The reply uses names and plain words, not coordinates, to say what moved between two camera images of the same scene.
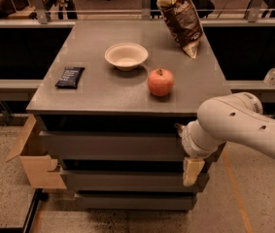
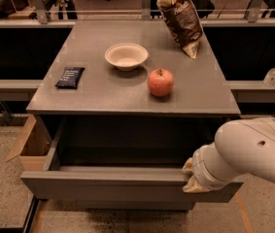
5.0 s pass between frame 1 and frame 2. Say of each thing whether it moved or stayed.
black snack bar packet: stayed
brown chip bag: stayed
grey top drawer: moved
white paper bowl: stayed
